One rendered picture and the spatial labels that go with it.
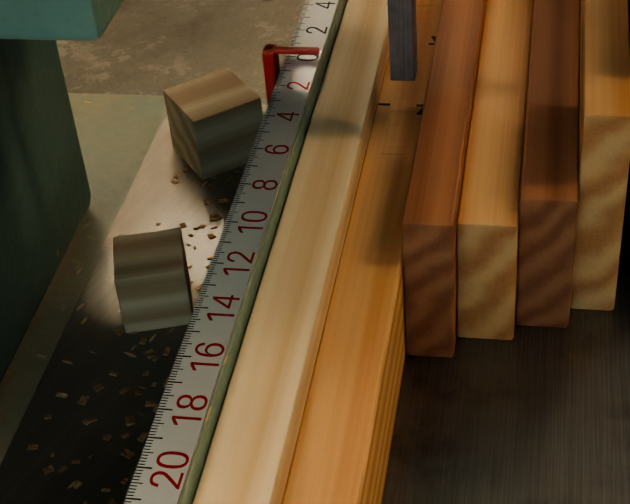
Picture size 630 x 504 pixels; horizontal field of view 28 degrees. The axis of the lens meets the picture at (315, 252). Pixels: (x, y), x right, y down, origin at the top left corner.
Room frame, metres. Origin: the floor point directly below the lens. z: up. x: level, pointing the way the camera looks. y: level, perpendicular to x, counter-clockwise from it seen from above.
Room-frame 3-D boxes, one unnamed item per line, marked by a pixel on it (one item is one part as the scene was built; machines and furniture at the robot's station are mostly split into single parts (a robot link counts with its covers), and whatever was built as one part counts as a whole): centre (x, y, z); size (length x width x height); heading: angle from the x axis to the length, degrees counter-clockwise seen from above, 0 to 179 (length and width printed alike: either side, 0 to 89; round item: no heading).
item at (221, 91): (0.58, 0.05, 0.82); 0.04 x 0.04 x 0.04; 26
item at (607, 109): (0.42, -0.12, 0.94); 0.21 x 0.01 x 0.08; 167
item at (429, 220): (0.39, -0.05, 0.93); 0.18 x 0.02 x 0.06; 167
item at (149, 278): (0.45, 0.08, 0.82); 0.03 x 0.03 x 0.03; 5
